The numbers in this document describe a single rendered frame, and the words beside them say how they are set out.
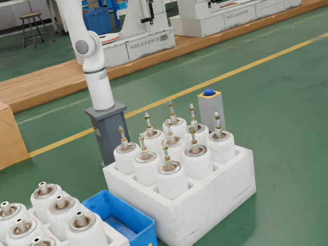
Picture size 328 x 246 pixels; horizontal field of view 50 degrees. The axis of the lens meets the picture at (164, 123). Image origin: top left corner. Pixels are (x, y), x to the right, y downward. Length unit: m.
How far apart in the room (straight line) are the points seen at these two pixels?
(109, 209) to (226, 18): 2.83
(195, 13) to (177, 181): 2.75
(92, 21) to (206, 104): 4.24
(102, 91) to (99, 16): 4.13
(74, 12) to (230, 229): 0.96
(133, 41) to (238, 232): 2.32
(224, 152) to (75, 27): 0.73
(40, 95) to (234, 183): 2.00
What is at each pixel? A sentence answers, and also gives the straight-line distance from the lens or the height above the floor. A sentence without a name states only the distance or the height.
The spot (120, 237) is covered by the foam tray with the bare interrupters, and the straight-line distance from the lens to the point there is 1.01.
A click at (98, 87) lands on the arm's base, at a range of 1.49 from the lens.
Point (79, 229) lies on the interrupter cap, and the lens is 0.96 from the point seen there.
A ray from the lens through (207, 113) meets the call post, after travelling 1.44.
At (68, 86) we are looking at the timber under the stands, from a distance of 2.96.
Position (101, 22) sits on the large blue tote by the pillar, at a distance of 5.60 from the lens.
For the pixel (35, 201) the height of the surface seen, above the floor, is 0.25.
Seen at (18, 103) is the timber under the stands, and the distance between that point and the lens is 2.89.
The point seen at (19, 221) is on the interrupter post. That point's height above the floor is 0.28.
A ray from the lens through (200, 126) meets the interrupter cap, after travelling 1.32.
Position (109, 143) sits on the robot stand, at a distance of 1.56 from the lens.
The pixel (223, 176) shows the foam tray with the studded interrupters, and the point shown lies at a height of 0.16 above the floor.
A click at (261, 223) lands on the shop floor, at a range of 1.24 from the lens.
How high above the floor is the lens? 0.82
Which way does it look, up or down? 24 degrees down
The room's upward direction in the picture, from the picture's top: 11 degrees counter-clockwise
